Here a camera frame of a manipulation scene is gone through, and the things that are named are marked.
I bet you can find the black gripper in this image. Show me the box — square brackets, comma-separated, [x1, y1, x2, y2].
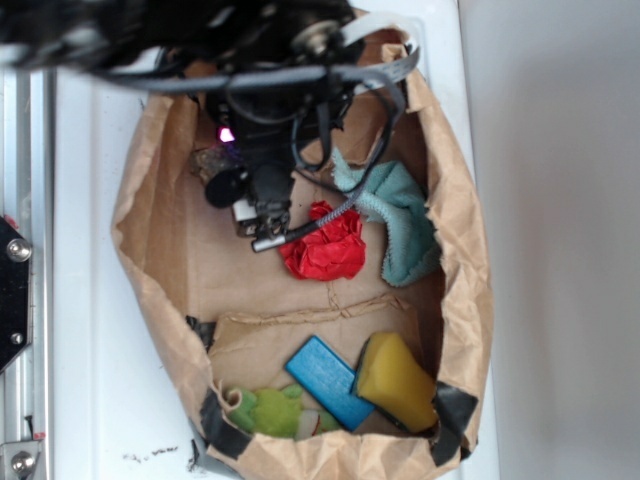
[204, 74, 350, 250]

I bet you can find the dark rough rock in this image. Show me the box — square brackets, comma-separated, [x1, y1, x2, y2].
[189, 143, 242, 185]

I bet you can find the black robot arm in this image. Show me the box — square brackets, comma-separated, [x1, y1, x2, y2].
[1, 1, 364, 252]

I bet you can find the light blue knitted cloth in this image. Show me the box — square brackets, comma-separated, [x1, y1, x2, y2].
[355, 160, 441, 288]

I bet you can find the crumpled red paper ball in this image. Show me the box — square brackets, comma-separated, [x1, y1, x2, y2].
[278, 209, 366, 282]

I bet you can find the brown paper bag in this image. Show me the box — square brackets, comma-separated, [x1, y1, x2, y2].
[112, 72, 493, 479]

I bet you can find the blue wooden block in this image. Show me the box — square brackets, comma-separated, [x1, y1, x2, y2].
[285, 336, 374, 432]

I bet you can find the yellow green sponge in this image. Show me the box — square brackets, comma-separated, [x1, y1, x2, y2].
[352, 332, 438, 433]

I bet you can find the green plush toy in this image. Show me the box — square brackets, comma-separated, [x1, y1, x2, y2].
[223, 384, 341, 441]

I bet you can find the grey flat ribbon cable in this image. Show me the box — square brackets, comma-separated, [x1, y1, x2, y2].
[339, 14, 422, 84]

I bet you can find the grey braided camera cable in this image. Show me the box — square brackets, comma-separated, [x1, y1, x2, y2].
[251, 84, 407, 254]

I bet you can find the aluminium frame rail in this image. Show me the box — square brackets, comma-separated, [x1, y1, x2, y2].
[1, 69, 55, 479]

